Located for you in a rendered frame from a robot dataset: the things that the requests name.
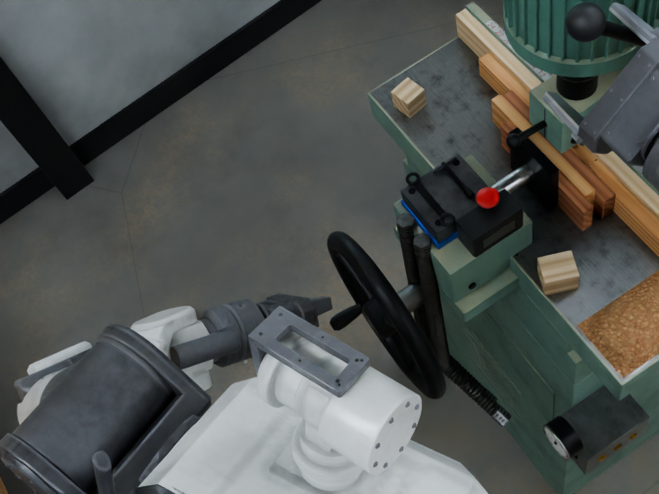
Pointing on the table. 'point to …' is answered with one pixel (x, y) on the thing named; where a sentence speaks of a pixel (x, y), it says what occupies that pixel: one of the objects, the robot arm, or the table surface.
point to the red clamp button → (487, 197)
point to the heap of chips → (628, 327)
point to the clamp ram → (531, 172)
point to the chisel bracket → (554, 132)
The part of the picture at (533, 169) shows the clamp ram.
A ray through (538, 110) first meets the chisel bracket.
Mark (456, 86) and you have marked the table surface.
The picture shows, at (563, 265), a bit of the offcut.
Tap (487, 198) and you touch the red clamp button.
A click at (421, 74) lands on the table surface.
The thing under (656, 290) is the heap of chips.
